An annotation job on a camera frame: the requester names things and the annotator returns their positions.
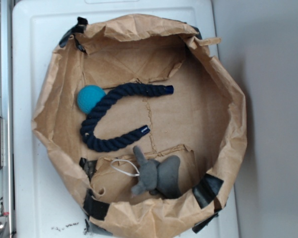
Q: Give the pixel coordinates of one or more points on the brown paper bag bin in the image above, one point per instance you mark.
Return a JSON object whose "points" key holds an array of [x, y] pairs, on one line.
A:
{"points": [[203, 123]]}

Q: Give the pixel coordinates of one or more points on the gray plush elephant toy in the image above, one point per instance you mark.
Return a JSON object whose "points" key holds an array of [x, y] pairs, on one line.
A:
{"points": [[153, 176]]}

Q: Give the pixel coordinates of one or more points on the teal knitted ball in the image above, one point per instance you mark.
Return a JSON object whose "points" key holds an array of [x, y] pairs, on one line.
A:
{"points": [[88, 97]]}

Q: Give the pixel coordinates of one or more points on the metal frame rail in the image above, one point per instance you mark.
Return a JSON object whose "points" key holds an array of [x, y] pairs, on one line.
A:
{"points": [[7, 209]]}

